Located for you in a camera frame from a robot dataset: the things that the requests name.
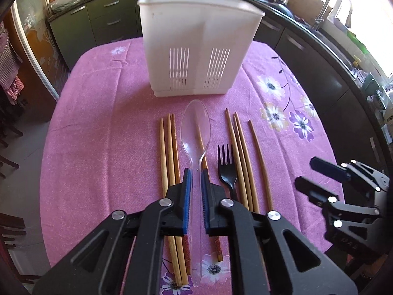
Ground chrome sink faucet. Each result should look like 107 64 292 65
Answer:
312 0 354 31

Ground light wooden chopstick far left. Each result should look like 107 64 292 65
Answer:
159 118 182 287

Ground white plastic utensil holder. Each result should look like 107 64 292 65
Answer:
137 0 265 97

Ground pink floral tablecloth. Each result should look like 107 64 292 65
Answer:
39 36 345 295

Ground clear plastic spoon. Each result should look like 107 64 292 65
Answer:
181 99 211 287

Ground dark wooden chair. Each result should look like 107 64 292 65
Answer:
1 108 26 249

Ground light wooden chopstick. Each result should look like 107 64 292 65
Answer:
167 114 188 287
159 118 182 287

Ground dark kitchen cabinets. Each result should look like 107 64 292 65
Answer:
47 0 392 173

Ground brown wooden chopstick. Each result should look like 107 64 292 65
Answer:
225 108 249 210
235 112 260 213
234 114 254 211
248 120 274 212

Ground checkered hanging cloth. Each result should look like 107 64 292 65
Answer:
0 22 25 105

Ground black plastic fork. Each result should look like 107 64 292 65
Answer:
218 145 238 200

